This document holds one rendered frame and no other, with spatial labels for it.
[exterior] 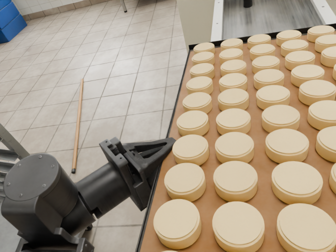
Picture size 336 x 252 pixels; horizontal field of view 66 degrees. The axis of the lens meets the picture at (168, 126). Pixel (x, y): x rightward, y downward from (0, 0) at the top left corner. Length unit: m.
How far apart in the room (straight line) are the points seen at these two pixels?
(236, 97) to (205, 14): 0.96
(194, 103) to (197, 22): 0.97
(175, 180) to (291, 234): 0.13
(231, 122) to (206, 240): 0.17
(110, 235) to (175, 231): 1.24
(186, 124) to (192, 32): 1.04
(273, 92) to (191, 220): 0.25
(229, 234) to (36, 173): 0.20
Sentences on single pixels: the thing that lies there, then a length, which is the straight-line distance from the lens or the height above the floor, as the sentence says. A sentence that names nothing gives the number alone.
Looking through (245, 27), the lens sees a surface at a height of 0.84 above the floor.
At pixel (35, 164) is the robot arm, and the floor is 1.08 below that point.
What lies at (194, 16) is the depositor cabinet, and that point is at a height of 0.75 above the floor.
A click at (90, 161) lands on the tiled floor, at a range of 1.89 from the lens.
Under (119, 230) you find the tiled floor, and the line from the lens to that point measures 1.51.
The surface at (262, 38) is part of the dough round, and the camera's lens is 0.65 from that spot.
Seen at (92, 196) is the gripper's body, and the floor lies 1.00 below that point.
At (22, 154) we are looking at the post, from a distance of 1.09.
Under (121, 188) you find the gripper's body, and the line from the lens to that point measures 0.36.
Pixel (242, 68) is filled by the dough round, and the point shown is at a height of 0.96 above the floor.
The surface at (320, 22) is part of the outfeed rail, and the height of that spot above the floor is 0.88.
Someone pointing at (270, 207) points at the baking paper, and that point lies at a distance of 0.32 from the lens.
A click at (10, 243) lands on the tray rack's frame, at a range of 1.64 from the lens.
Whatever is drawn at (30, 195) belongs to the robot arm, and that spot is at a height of 1.07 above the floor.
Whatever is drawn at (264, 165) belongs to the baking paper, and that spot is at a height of 0.97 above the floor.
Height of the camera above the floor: 1.26
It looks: 43 degrees down
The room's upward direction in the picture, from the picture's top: 19 degrees counter-clockwise
